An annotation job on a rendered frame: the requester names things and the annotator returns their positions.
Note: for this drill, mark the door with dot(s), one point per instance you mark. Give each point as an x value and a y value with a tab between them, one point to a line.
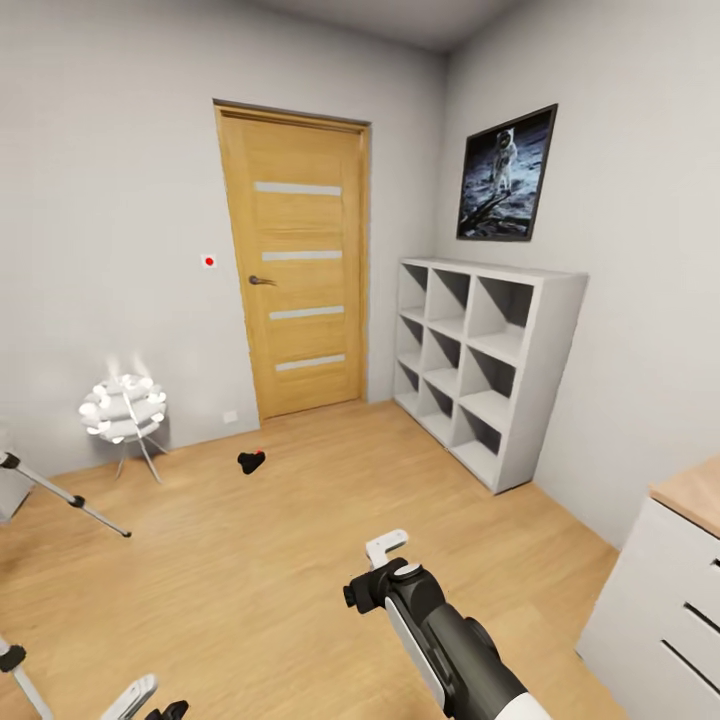
297	191

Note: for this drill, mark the painting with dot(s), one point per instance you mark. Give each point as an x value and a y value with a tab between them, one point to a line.
503	174

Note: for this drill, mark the digital camera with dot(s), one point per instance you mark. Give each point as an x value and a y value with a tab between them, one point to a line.
250	462

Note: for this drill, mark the desk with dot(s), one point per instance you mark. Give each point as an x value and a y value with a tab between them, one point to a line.
653	639

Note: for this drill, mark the camera tripod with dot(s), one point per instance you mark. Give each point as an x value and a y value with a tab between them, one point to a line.
11	657

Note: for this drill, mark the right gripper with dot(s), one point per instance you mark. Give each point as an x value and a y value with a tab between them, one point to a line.
363	591

